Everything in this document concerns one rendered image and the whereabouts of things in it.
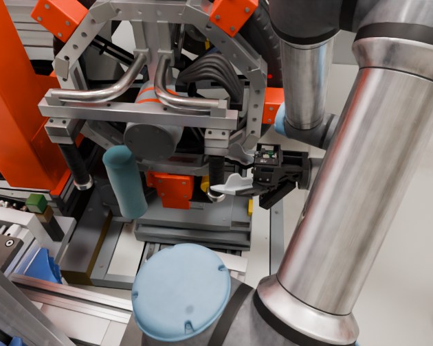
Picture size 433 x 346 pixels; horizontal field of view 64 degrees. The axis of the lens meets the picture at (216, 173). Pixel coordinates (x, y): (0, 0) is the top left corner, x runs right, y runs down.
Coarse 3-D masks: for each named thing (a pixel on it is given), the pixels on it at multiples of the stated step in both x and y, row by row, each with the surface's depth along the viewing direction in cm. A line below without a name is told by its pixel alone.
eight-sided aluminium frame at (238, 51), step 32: (128, 0) 74; (160, 0) 76; (192, 0) 74; (96, 32) 79; (224, 32) 76; (64, 64) 86; (256, 64) 81; (256, 96) 87; (96, 128) 104; (256, 128) 95; (192, 160) 113
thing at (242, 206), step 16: (240, 208) 157; (144, 224) 151; (240, 224) 147; (144, 240) 152; (160, 240) 150; (176, 240) 149; (192, 240) 147; (208, 240) 146; (224, 240) 144; (240, 240) 144
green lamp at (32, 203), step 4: (32, 196) 97; (36, 196) 97; (40, 196) 97; (44, 196) 98; (28, 200) 96; (32, 200) 96; (36, 200) 96; (40, 200) 96; (44, 200) 98; (28, 204) 95; (32, 204) 95; (36, 204) 95; (40, 204) 96; (44, 204) 98; (28, 208) 96; (32, 208) 96; (36, 208) 96; (40, 208) 96; (44, 208) 98; (40, 212) 97
